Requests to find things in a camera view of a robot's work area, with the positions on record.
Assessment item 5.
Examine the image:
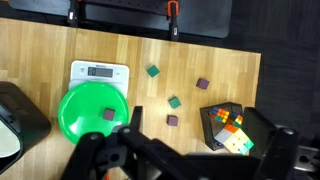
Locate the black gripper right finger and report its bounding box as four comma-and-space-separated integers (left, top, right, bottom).
242, 107, 299, 180

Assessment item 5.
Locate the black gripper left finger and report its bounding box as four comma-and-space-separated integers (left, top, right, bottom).
61, 105, 144, 180

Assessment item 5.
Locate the large pastel puzzle cube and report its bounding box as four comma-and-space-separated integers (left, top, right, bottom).
215, 124, 254, 155

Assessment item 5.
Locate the green plastic plate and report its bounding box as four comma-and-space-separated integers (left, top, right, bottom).
58, 82, 130, 144

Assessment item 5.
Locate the purple cube on plate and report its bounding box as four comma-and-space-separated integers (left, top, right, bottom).
103, 108, 115, 121

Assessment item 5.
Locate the small multicolour puzzle cube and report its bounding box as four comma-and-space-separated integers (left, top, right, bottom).
210, 107, 243, 128

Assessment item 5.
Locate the white paper cup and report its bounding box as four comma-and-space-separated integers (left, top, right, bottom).
0, 121, 20, 158

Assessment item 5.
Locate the black plastic waste bin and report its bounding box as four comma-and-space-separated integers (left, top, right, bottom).
0, 81, 51, 174

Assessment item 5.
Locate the white digital kitchen scale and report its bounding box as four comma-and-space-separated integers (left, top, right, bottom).
68, 60, 129, 97

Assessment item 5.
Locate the purple wooden cube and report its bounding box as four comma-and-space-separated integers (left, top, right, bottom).
167, 115, 178, 126
196, 78, 209, 90

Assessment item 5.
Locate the green wooden cube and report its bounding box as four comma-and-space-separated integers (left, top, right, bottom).
168, 97, 181, 109
147, 65, 160, 77

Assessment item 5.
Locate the orange black clamp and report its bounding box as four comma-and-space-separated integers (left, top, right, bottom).
167, 0, 179, 41

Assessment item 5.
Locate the black wire mesh basket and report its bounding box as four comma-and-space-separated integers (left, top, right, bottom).
200, 102, 243, 151

